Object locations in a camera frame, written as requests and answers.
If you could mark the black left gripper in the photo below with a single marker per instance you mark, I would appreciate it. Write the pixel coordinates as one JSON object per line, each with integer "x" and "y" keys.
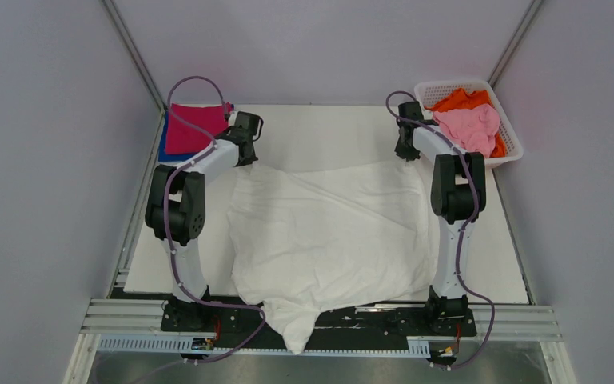
{"x": 249, "y": 160}

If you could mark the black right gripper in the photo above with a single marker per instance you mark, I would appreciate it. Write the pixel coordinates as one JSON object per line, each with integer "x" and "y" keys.
{"x": 408, "y": 155}

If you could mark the white t-shirt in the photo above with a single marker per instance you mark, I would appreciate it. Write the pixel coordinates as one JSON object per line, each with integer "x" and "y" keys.
{"x": 310, "y": 242}

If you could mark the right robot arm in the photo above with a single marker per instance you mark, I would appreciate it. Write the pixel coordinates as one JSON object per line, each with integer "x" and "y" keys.
{"x": 457, "y": 196}

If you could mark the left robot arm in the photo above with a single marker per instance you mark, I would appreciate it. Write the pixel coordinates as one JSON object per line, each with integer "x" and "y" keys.
{"x": 176, "y": 205}

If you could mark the white plastic basket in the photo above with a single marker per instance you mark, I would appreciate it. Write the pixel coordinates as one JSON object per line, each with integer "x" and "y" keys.
{"x": 430, "y": 93}

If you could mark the orange t-shirt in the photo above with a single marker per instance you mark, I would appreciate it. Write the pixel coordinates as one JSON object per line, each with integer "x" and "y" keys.
{"x": 459, "y": 99}

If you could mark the pink t-shirt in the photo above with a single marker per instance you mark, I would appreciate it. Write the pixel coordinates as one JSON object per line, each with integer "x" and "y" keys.
{"x": 473, "y": 129}

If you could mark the folded magenta t-shirt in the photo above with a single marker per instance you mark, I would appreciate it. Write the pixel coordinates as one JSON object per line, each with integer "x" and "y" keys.
{"x": 209, "y": 118}

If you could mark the folded blue t-shirt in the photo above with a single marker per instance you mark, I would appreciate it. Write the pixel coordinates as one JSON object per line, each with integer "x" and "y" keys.
{"x": 178, "y": 142}

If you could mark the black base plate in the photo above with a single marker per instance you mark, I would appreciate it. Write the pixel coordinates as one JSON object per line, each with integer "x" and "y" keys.
{"x": 353, "y": 328}

